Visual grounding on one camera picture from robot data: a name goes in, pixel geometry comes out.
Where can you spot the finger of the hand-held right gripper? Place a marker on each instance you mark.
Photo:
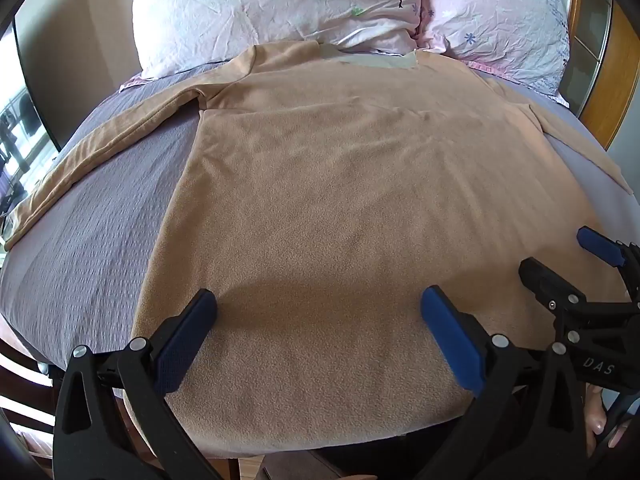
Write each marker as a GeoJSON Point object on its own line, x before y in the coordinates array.
{"type": "Point", "coordinates": [600, 249]}
{"type": "Point", "coordinates": [547, 282]}

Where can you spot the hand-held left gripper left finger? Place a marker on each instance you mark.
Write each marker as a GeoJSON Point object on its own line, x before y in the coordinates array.
{"type": "Point", "coordinates": [189, 332]}

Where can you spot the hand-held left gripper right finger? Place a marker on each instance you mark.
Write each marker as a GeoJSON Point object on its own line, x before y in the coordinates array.
{"type": "Point", "coordinates": [450, 340]}

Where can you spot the beige long-sleeve shirt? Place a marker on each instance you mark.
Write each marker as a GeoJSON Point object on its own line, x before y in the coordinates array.
{"type": "Point", "coordinates": [325, 185]}

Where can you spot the person's right hand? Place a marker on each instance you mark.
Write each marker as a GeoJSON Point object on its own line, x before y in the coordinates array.
{"type": "Point", "coordinates": [596, 420]}

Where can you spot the grey bed sheet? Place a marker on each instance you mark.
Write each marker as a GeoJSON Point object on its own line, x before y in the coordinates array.
{"type": "Point", "coordinates": [100, 200]}

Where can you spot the wooden wardrobe with glass door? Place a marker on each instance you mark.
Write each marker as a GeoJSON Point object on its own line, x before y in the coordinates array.
{"type": "Point", "coordinates": [617, 60]}

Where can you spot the pink floral pillow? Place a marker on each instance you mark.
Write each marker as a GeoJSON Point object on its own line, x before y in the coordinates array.
{"type": "Point", "coordinates": [490, 15]}

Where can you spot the window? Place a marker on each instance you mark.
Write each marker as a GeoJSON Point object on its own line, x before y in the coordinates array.
{"type": "Point", "coordinates": [17, 130]}

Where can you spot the white floral pillow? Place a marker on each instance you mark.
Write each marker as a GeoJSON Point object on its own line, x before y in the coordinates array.
{"type": "Point", "coordinates": [240, 10]}

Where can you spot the dark wooden bed frame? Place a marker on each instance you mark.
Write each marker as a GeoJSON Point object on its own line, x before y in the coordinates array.
{"type": "Point", "coordinates": [22, 390]}

